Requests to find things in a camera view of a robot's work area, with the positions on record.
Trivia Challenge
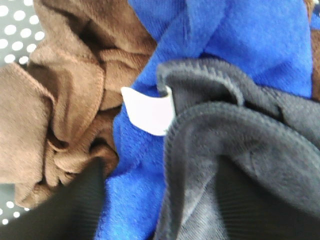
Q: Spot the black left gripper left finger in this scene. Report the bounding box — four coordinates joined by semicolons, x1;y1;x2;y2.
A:
0;159;105;240

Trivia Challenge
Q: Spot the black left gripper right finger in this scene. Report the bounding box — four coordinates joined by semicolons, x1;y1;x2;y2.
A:
216;157;320;240

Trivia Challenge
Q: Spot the dark grey towel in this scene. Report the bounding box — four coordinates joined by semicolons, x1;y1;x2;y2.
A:
120;58;320;240

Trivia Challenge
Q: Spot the brown towel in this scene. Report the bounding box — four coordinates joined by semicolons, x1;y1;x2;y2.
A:
0;0;157;208

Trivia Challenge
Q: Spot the blue towel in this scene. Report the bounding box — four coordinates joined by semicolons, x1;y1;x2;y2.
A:
95;0;314;240

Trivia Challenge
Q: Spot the grey basket with orange rim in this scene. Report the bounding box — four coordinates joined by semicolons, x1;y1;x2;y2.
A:
0;0;45;226

